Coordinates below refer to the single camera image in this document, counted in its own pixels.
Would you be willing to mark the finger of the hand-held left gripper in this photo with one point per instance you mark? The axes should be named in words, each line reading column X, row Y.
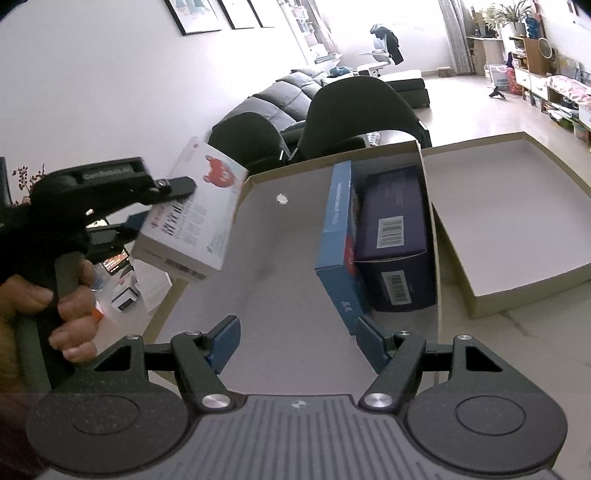
column 178, row 188
column 134, row 225

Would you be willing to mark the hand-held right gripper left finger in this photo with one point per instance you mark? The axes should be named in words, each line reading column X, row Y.
column 226, row 341

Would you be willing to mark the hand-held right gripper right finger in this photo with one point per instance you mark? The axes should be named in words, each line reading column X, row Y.
column 369, row 344

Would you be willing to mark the teal white medicine box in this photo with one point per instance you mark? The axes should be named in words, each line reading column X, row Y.
column 184, row 230

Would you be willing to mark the cardboard box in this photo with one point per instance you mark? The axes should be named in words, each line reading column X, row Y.
column 277, row 258

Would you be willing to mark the blue cartoon medicine box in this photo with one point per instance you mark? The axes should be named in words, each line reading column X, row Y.
column 334, row 240

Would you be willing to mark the dark purple box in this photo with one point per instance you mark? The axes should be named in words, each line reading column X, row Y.
column 397, row 221

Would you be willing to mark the cardboard box lid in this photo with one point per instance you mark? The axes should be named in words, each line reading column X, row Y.
column 503, row 217

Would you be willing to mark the white marble desktop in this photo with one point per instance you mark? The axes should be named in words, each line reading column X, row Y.
column 545, row 350

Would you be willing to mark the person's left hand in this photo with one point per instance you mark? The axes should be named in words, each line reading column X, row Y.
column 27, row 295

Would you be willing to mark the flower bouquet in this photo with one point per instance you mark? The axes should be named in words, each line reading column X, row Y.
column 27, row 182

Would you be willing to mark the dark dining chair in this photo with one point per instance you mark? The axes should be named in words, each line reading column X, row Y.
column 244, row 143
column 351, row 115

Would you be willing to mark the grey sofa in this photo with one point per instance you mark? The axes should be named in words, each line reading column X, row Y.
column 281, row 94

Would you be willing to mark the white bookshelf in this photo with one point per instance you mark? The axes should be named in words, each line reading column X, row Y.
column 304, row 27

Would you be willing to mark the white office chair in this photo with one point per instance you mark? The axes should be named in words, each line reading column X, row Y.
column 383, row 46

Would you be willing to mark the small black tripod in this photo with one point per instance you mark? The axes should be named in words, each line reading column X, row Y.
column 497, row 92

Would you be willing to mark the white TV cabinet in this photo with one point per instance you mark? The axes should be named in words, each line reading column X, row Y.
column 540, row 85

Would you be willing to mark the grey curtain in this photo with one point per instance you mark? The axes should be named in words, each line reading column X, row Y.
column 457, row 37

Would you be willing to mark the pink floral cloth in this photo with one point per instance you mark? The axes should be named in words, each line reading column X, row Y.
column 568, row 87

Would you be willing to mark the wooden shelf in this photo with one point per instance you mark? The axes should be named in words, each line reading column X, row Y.
column 531, row 60

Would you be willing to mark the round fan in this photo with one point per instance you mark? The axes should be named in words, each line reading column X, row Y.
column 545, row 47

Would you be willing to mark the potted plant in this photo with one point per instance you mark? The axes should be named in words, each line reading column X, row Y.
column 508, row 16

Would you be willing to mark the framed wall picture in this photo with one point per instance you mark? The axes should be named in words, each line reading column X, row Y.
column 194, row 14
column 240, row 11
column 264, row 11

